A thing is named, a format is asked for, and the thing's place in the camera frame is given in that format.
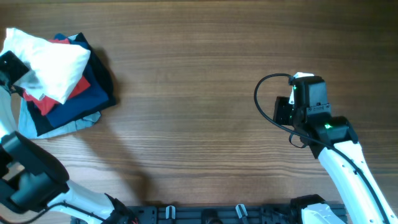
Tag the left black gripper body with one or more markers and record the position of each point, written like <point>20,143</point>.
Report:
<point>12,68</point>

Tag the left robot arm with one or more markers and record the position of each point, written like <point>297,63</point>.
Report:
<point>34,180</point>

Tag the red folded printed t-shirt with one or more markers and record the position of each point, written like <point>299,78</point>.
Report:
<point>49,99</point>

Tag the black folded shirt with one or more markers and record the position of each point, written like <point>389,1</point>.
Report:
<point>27,128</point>

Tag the grey folded shirt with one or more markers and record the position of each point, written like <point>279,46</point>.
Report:
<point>72,94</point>

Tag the white t-shirt black print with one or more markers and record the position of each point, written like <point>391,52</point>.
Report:
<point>53,68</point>

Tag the navy blue folded shirt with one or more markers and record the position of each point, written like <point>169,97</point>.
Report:
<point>95,98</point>

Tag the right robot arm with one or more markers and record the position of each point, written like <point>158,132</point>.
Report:
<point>333,141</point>

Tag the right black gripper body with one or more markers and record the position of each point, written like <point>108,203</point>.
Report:
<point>284,112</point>

